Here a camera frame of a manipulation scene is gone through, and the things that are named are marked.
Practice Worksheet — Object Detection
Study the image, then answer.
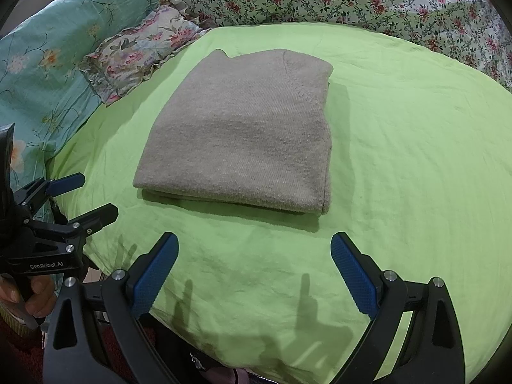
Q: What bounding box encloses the person's left hand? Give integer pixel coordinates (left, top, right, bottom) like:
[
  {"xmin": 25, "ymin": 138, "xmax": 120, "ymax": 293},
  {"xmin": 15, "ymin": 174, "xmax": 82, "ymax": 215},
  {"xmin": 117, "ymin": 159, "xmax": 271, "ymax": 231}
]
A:
[{"xmin": 0, "ymin": 274, "xmax": 57, "ymax": 323}]

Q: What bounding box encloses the beige knit sweater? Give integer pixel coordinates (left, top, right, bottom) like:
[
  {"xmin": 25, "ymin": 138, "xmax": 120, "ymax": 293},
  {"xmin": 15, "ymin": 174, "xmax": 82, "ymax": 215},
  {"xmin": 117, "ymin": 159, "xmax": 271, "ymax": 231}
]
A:
[{"xmin": 133, "ymin": 49, "xmax": 334, "ymax": 216}]

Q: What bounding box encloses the teal floral quilt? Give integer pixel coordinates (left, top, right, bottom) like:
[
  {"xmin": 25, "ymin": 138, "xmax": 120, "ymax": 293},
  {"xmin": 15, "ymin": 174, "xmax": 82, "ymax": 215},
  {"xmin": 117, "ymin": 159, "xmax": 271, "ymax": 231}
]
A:
[{"xmin": 0, "ymin": 0, "xmax": 161, "ymax": 193}]

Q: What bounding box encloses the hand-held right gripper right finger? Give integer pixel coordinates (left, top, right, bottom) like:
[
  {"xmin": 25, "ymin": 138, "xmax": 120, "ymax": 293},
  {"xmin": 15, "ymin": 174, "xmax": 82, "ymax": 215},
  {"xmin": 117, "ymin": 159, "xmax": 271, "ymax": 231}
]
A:
[{"xmin": 330, "ymin": 232, "xmax": 467, "ymax": 384}]

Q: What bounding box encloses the red flower print quilt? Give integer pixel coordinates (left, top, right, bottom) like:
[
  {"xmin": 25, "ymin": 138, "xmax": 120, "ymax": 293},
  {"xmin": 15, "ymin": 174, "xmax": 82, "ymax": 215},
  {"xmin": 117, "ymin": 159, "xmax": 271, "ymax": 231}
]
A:
[{"xmin": 156, "ymin": 0, "xmax": 512, "ymax": 93}]

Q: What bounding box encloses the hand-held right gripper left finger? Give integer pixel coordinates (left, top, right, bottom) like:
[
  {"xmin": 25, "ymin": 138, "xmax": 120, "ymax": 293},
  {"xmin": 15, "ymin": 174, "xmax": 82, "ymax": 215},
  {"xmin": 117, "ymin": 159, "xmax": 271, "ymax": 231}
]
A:
[{"xmin": 42, "ymin": 232, "xmax": 179, "ymax": 384}]

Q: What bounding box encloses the ruffled floral pillow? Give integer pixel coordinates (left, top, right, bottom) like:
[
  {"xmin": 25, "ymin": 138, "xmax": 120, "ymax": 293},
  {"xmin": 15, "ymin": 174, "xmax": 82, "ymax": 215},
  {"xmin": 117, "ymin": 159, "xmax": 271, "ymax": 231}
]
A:
[{"xmin": 79, "ymin": 6, "xmax": 209, "ymax": 107}]

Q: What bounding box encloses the lime green bed sheet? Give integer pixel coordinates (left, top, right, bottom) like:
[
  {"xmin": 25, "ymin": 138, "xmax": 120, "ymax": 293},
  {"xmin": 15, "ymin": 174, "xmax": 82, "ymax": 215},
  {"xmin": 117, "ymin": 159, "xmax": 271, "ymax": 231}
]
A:
[{"xmin": 46, "ymin": 22, "xmax": 512, "ymax": 384}]

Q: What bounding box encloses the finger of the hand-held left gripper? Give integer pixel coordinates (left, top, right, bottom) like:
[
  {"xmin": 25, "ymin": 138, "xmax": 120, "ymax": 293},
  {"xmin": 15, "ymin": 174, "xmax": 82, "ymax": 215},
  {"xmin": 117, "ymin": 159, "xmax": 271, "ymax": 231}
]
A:
[
  {"xmin": 14, "ymin": 173, "xmax": 86, "ymax": 209},
  {"xmin": 31, "ymin": 203, "xmax": 120, "ymax": 245}
]

